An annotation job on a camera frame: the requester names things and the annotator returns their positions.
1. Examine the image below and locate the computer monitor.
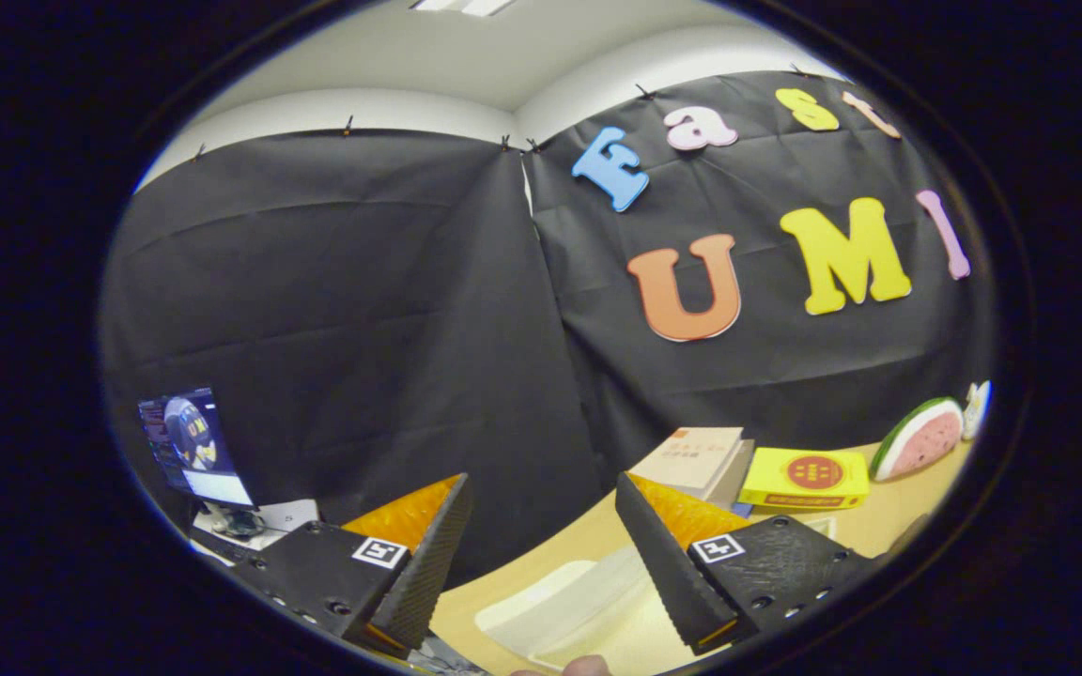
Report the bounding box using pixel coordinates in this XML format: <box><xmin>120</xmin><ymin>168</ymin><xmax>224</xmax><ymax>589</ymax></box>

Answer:
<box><xmin>138</xmin><ymin>387</ymin><xmax>255</xmax><ymax>510</ymax></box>

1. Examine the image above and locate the black backdrop cloth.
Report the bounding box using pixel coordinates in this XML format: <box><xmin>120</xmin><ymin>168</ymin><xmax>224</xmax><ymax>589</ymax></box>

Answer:
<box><xmin>100</xmin><ymin>70</ymin><xmax>997</xmax><ymax>588</ymax></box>

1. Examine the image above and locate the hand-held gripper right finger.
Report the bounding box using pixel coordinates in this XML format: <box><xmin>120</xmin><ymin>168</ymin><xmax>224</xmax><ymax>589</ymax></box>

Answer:
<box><xmin>614</xmin><ymin>472</ymin><xmax>880</xmax><ymax>656</ymax></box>

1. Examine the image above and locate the yellow book with red circle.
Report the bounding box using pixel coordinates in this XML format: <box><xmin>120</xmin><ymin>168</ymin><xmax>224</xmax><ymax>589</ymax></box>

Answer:
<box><xmin>738</xmin><ymin>447</ymin><xmax>871</xmax><ymax>511</ymax></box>

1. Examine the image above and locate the white paper sheet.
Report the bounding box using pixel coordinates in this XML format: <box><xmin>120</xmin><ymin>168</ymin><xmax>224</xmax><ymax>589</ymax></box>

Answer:
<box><xmin>255</xmin><ymin>499</ymin><xmax>321</xmax><ymax>550</ymax></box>

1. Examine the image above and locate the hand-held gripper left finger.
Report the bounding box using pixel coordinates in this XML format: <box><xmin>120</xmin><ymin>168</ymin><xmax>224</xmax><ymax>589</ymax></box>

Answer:
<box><xmin>231</xmin><ymin>472</ymin><xmax>473</xmax><ymax>658</ymax></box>

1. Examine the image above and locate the large ceiling light panel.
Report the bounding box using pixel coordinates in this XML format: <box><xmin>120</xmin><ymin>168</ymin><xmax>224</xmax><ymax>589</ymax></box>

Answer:
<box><xmin>410</xmin><ymin>0</ymin><xmax>516</xmax><ymax>18</ymax></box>

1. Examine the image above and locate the beige cover book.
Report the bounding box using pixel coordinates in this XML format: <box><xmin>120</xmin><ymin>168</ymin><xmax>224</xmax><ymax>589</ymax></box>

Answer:
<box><xmin>630</xmin><ymin>427</ymin><xmax>755</xmax><ymax>508</ymax></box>

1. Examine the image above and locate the watermelon slice plush toy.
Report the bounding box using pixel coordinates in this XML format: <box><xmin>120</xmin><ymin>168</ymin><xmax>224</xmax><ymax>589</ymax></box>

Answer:
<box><xmin>872</xmin><ymin>397</ymin><xmax>965</xmax><ymax>482</ymax></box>

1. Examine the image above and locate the beige fabric storage box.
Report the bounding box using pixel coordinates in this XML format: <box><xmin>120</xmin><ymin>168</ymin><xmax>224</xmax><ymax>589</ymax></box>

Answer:
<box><xmin>473</xmin><ymin>543</ymin><xmax>692</xmax><ymax>675</ymax></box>

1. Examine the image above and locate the white plush toy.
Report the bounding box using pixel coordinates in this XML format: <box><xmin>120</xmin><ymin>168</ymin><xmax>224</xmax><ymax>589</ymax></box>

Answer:
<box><xmin>964</xmin><ymin>380</ymin><xmax>993</xmax><ymax>440</ymax></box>

